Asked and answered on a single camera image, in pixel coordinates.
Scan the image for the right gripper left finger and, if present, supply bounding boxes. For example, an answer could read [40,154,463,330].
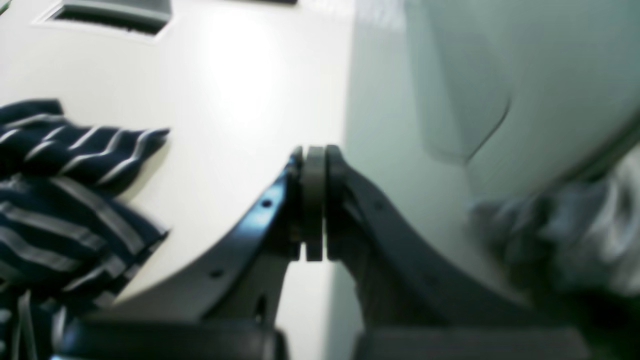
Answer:
[100,146,326,324]

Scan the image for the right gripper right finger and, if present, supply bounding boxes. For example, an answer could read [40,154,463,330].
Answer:
[326,145,551,328]

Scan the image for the navy white striped t-shirt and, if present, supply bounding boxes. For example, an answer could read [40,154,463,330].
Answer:
[0,99,169,360]

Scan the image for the grey dark clothes pile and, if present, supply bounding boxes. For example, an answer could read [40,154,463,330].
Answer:
[467,146,640,321]

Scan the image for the table cable slot opening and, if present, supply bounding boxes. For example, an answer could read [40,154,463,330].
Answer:
[32,0,174,43]

